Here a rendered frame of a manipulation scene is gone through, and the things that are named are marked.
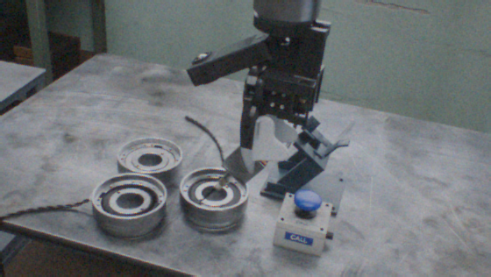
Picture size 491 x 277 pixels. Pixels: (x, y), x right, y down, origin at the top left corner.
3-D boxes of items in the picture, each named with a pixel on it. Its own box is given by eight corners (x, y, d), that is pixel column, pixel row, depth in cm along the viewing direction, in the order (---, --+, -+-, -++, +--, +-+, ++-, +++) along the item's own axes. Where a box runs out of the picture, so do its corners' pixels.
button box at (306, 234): (272, 245, 73) (276, 219, 70) (282, 215, 79) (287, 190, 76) (328, 260, 71) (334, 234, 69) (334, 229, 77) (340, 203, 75)
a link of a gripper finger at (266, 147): (280, 192, 64) (291, 126, 60) (235, 180, 65) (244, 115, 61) (285, 181, 66) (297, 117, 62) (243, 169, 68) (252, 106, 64)
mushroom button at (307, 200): (287, 228, 72) (292, 200, 70) (292, 210, 76) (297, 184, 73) (314, 235, 72) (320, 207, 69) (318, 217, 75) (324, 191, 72)
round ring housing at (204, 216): (235, 238, 73) (238, 216, 71) (167, 220, 75) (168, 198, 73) (254, 196, 82) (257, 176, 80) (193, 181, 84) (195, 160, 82)
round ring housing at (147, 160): (131, 152, 89) (131, 132, 87) (188, 162, 88) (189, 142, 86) (107, 187, 80) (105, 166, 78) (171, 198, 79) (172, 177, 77)
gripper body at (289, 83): (304, 133, 59) (322, 34, 53) (235, 116, 61) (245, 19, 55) (317, 106, 65) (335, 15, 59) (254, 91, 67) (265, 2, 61)
